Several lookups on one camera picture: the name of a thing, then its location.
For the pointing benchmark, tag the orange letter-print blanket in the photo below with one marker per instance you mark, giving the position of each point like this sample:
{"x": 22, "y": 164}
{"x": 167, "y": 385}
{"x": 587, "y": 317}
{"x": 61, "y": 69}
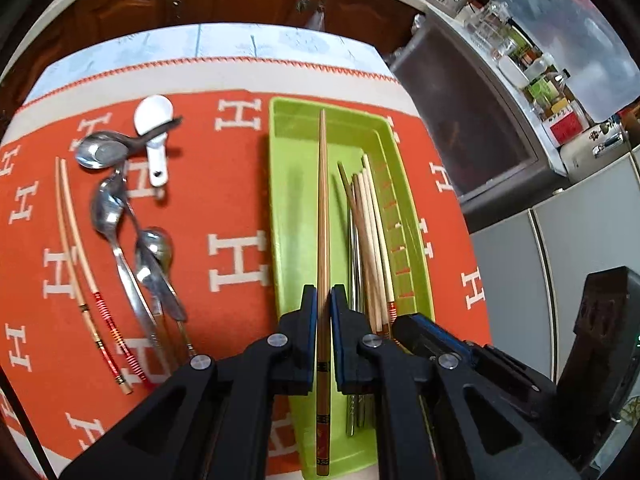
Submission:
{"x": 200, "y": 185}

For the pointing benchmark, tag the white spoon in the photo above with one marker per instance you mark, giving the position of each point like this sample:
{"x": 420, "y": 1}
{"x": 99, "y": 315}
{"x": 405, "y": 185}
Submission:
{"x": 152, "y": 112}

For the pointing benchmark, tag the white floral appliance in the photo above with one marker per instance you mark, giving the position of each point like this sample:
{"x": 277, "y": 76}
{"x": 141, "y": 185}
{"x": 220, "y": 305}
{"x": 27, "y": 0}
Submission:
{"x": 580, "y": 155}

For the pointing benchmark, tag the bundle of chopsticks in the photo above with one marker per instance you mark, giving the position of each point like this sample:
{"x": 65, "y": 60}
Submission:
{"x": 367, "y": 240}

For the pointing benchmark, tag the translucent plastic sheet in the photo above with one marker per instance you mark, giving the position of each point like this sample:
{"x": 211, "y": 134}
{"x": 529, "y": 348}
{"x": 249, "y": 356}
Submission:
{"x": 590, "y": 45}

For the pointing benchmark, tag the green label oil bottle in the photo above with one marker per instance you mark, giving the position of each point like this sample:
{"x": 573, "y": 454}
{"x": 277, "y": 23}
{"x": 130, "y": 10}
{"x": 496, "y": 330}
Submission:
{"x": 545, "y": 87}

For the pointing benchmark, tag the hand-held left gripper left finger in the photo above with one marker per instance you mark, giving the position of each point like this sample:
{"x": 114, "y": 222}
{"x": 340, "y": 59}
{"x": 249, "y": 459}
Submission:
{"x": 312, "y": 310}

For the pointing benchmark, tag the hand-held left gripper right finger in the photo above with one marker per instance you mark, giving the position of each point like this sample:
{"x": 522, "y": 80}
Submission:
{"x": 334, "y": 310}

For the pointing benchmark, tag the grey refrigerator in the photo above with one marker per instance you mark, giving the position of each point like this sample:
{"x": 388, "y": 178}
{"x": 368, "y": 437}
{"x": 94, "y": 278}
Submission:
{"x": 525, "y": 270}

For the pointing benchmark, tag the green plastic tray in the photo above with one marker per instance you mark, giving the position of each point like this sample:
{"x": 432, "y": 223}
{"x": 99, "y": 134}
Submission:
{"x": 295, "y": 210}

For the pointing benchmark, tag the white bowl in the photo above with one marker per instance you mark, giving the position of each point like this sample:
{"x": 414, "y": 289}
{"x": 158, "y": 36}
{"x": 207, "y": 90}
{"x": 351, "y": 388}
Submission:
{"x": 512, "y": 70}

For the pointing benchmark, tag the pale blue tablecloth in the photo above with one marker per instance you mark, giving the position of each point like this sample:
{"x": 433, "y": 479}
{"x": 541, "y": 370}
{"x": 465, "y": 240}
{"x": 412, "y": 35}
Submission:
{"x": 150, "y": 42}

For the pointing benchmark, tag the brown wooden chopstick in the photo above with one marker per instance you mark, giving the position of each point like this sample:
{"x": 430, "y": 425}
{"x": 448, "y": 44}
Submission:
{"x": 322, "y": 210}

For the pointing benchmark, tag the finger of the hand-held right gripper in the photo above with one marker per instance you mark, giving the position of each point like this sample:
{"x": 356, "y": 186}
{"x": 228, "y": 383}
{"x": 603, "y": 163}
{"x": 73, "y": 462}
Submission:
{"x": 412, "y": 332}
{"x": 447, "y": 338}

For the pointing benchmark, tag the red label white container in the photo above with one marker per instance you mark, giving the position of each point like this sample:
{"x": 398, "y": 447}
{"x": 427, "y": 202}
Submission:
{"x": 565, "y": 127}

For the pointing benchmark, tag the metal spoon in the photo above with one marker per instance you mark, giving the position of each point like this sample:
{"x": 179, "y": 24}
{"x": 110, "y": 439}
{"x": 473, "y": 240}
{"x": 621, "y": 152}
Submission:
{"x": 107, "y": 207}
{"x": 95, "y": 152}
{"x": 160, "y": 247}
{"x": 150, "y": 285}

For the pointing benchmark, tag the pale red-banded chopstick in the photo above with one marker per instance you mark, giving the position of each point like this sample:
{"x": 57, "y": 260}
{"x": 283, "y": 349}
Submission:
{"x": 102, "y": 310}
{"x": 90, "y": 325}

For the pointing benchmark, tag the hanging plastic bag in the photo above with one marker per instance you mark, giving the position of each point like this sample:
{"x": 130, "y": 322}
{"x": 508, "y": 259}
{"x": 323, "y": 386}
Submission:
{"x": 316, "y": 17}

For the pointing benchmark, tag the glass pitcher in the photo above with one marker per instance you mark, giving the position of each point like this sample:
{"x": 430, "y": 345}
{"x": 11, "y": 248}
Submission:
{"x": 487, "y": 30}

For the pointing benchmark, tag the clear plastic bottle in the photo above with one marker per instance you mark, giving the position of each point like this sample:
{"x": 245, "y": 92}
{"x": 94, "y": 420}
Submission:
{"x": 540, "y": 67}

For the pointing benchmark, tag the brown wooden cabinets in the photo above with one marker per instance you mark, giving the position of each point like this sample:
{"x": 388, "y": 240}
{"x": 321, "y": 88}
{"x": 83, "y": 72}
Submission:
{"x": 240, "y": 0}

